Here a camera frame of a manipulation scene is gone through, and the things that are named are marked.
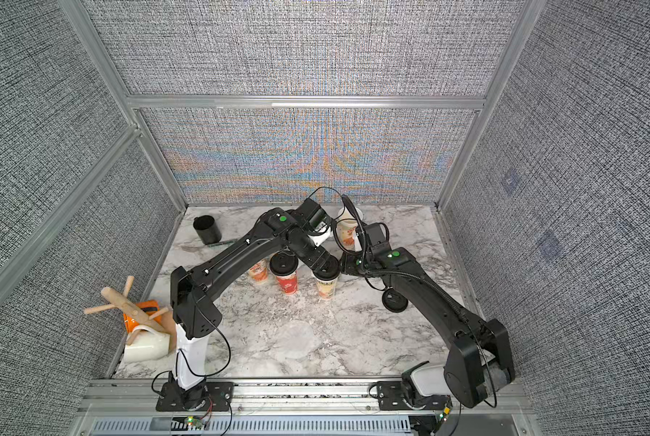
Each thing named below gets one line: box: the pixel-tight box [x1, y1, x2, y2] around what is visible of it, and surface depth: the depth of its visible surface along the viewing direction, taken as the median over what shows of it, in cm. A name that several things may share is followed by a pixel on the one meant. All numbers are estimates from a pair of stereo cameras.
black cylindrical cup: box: [192, 214, 222, 246], surface depth 107 cm
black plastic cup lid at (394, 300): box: [382, 287, 409, 313], surface depth 92 cm
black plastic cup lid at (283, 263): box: [269, 251, 299, 277], surface depth 81 cm
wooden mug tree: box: [83, 275, 177, 352], surface depth 69 cm
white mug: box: [123, 325, 171, 364], surface depth 75 cm
